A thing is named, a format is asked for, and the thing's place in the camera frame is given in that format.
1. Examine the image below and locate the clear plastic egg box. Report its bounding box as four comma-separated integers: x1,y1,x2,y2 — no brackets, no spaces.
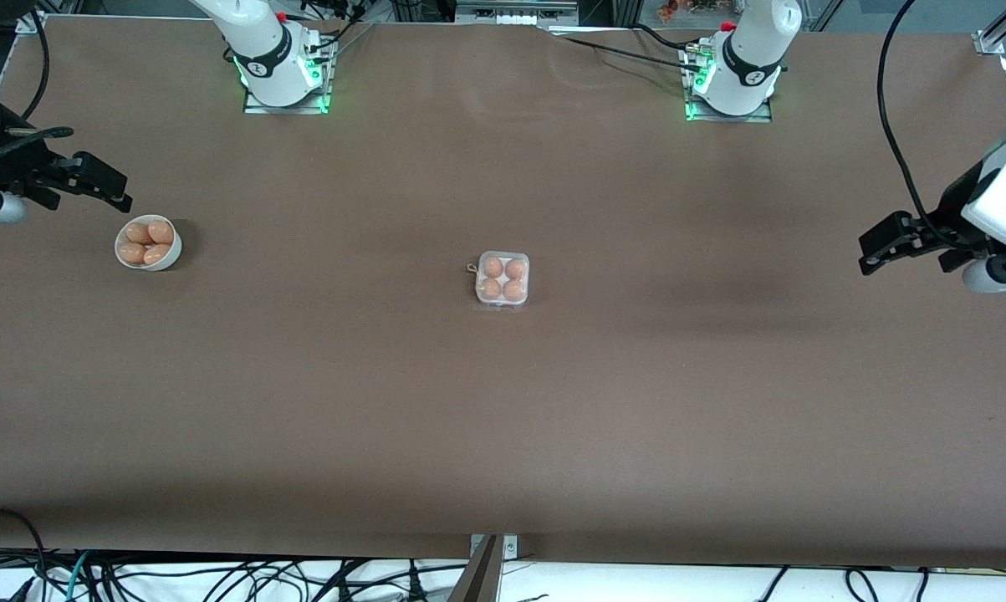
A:
467,251,532,312

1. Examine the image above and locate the white round bowl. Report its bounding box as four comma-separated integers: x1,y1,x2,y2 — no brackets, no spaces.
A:
114,215,183,272

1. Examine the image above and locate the silver power strip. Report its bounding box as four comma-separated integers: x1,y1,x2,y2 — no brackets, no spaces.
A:
455,0,580,26

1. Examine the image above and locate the grey slanted beam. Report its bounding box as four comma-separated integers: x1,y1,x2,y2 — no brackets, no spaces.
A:
447,535,505,602

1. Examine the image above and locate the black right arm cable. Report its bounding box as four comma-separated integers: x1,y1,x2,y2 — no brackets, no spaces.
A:
0,8,75,168

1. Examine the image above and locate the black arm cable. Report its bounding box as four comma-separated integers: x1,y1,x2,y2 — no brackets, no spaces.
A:
876,0,988,252
0,8,75,168

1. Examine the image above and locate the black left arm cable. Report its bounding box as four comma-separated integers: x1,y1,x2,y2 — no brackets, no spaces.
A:
876,0,988,252

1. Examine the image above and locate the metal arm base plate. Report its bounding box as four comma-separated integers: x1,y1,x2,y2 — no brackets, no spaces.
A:
682,42,775,124
242,33,336,115

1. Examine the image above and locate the black cable on table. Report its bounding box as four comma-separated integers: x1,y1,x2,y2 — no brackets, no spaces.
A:
549,23,704,72

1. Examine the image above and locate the black looped cable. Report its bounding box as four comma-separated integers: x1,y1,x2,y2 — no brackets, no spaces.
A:
0,506,48,602

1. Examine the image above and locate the teal cable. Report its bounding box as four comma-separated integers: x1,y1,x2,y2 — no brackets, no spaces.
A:
47,550,94,602

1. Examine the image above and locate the small metal table bracket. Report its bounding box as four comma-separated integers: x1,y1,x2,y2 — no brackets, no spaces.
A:
469,533,518,559

